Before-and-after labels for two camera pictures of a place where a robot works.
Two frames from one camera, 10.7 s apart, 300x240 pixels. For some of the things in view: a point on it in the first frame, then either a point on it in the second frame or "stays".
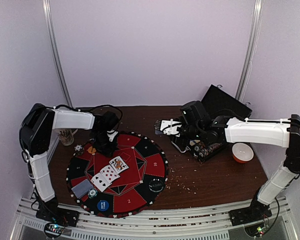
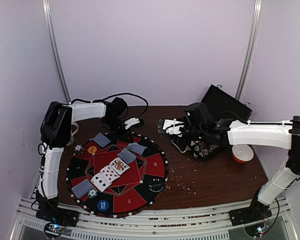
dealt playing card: [82, 188] stays
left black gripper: [107, 152] → [119, 136]
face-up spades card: [101, 183] stays
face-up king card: [119, 164] stays
